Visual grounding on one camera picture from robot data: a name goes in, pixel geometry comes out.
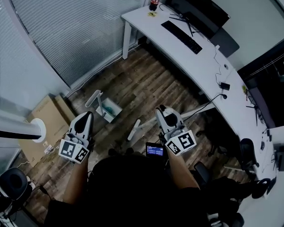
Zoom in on slim cardboard box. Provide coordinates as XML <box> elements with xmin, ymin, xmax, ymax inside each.
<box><xmin>53</xmin><ymin>93</ymin><xmax>76</xmax><ymax>125</ymax></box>

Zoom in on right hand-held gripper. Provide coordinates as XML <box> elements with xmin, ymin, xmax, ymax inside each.
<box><xmin>155</xmin><ymin>105</ymin><xmax>197</xmax><ymax>156</ymax></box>

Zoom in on black glossy display panel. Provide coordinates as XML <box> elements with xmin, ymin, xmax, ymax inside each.
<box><xmin>237</xmin><ymin>32</ymin><xmax>284</xmax><ymax>129</ymax></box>

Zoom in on black desk chair with armrests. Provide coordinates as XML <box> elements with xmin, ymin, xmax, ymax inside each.
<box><xmin>193</xmin><ymin>138</ymin><xmax>272</xmax><ymax>200</ymax></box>

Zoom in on white long-handled broom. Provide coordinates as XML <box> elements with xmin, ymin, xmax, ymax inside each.
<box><xmin>127</xmin><ymin>117</ymin><xmax>159</xmax><ymax>142</ymax></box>

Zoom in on person's right forearm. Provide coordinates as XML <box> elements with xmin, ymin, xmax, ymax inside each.
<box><xmin>166</xmin><ymin>147</ymin><xmax>200</xmax><ymax>190</ymax></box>

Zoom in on large black desktop monitor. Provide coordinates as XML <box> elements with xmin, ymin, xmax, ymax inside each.
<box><xmin>164</xmin><ymin>0</ymin><xmax>231</xmax><ymax>39</ymax></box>

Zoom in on person's torso in black shirt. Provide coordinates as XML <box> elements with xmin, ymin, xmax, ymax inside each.
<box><xmin>43</xmin><ymin>155</ymin><xmax>239</xmax><ymax>227</ymax></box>

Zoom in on grey flat pad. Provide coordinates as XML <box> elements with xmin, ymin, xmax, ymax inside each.
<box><xmin>210</xmin><ymin>28</ymin><xmax>241</xmax><ymax>58</ymax></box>

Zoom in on dark cola bottle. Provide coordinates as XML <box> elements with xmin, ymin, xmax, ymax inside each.
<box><xmin>148</xmin><ymin>0</ymin><xmax>161</xmax><ymax>11</ymax></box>

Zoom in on grey window blinds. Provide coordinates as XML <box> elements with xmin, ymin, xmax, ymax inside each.
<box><xmin>4</xmin><ymin>0</ymin><xmax>152</xmax><ymax>89</ymax></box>

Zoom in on black office chair with headrest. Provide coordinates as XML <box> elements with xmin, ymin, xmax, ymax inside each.
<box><xmin>0</xmin><ymin>167</ymin><xmax>33</xmax><ymax>216</ymax></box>

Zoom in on person's left forearm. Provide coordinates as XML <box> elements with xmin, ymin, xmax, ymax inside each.
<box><xmin>62</xmin><ymin>158</ymin><xmax>89</xmax><ymax>204</ymax></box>

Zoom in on grey white dustpan with handle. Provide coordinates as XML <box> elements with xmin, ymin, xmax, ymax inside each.
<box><xmin>85</xmin><ymin>89</ymin><xmax>123</xmax><ymax>124</ymax></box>

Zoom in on black keyboard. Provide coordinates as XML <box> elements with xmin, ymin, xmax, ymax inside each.
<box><xmin>161</xmin><ymin>20</ymin><xmax>203</xmax><ymax>55</ymax></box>

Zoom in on small black screen device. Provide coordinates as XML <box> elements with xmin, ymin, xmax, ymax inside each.
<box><xmin>146</xmin><ymin>142</ymin><xmax>165</xmax><ymax>157</ymax></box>

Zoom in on blue trash piece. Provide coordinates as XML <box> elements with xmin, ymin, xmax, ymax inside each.
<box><xmin>103</xmin><ymin>104</ymin><xmax>118</xmax><ymax>113</ymax></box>

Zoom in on white curved desk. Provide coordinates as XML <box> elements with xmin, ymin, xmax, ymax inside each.
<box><xmin>121</xmin><ymin>2</ymin><xmax>277</xmax><ymax>182</ymax></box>

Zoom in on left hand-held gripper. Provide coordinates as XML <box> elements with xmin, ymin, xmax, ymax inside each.
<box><xmin>59</xmin><ymin>112</ymin><xmax>95</xmax><ymax>164</ymax></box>

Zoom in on large cardboard box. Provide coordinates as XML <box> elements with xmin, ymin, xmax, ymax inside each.
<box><xmin>18</xmin><ymin>95</ymin><xmax>70</xmax><ymax>167</ymax></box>

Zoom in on white pole with round base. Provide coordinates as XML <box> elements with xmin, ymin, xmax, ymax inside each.
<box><xmin>0</xmin><ymin>118</ymin><xmax>47</xmax><ymax>144</ymax></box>

